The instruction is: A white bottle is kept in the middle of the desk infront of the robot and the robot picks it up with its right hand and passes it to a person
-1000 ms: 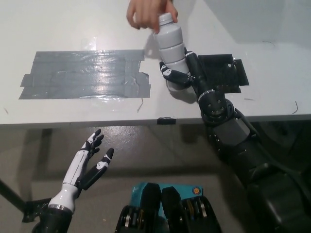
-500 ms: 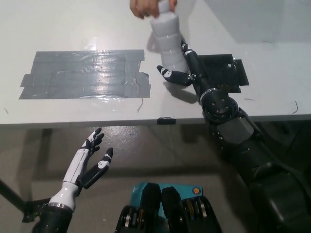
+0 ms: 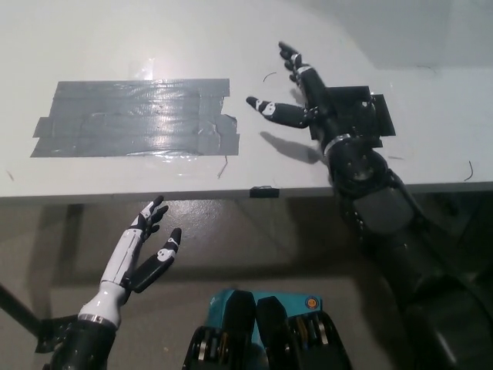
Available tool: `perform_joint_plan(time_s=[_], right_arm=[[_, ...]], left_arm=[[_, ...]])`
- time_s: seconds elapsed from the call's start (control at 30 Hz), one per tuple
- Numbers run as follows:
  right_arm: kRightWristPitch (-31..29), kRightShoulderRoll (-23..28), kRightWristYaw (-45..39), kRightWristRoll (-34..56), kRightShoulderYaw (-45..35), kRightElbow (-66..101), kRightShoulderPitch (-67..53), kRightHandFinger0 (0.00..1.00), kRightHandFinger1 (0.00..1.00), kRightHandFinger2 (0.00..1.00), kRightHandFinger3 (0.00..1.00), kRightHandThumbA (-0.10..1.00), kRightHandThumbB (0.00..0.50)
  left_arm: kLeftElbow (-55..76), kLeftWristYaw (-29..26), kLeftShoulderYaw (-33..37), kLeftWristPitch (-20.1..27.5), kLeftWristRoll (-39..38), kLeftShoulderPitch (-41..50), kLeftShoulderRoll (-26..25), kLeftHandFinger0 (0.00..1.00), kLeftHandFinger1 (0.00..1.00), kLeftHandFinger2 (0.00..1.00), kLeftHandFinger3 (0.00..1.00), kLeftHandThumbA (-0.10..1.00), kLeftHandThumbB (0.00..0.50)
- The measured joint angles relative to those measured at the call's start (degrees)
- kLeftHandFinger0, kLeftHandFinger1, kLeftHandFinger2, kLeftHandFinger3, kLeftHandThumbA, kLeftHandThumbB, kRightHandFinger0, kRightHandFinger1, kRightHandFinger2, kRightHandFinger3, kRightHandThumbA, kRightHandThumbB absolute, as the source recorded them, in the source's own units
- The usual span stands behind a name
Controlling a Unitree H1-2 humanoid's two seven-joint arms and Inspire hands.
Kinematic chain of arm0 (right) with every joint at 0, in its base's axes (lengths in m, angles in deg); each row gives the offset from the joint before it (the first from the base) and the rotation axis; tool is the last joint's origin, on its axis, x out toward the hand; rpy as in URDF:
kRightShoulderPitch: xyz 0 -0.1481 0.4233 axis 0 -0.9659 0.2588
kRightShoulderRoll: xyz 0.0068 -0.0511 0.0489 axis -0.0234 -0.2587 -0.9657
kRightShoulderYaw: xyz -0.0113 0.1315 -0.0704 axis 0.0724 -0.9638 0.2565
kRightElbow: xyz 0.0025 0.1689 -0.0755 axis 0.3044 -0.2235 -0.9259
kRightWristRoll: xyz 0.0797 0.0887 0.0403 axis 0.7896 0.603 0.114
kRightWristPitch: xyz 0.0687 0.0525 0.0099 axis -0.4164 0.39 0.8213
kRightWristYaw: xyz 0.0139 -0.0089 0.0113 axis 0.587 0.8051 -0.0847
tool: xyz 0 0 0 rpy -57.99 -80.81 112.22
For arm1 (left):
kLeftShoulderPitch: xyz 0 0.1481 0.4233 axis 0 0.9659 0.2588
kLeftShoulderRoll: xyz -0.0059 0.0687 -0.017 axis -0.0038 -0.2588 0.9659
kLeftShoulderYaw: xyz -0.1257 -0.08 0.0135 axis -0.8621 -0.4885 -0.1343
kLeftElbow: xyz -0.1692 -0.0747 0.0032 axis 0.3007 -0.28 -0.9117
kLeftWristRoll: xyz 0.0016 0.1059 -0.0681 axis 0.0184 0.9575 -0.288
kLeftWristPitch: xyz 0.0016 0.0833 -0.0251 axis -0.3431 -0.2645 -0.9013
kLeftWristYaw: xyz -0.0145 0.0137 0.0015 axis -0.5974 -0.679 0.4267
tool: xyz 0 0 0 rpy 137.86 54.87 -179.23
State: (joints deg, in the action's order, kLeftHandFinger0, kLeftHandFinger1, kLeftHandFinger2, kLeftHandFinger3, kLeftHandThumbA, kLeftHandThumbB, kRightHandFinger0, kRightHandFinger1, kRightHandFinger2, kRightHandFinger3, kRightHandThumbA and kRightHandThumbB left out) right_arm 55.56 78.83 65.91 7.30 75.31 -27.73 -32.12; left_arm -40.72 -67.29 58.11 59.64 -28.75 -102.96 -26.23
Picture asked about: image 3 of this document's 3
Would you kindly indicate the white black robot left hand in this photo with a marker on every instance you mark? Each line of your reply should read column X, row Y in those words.
column 121, row 266

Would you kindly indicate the black tape square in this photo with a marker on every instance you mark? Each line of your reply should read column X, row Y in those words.
column 387, row 119

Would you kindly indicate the black teal robot torso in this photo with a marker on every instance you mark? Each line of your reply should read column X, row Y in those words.
column 269, row 339

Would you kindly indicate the small black tape piece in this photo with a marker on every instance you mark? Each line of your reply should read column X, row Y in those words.
column 264, row 192

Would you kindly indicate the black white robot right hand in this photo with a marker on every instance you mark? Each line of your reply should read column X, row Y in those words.
column 339, row 112

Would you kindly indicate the black diagonal metal bar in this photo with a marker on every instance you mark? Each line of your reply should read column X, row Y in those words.
column 19, row 308

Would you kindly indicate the grey duct tape patch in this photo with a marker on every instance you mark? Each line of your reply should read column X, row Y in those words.
column 131, row 119

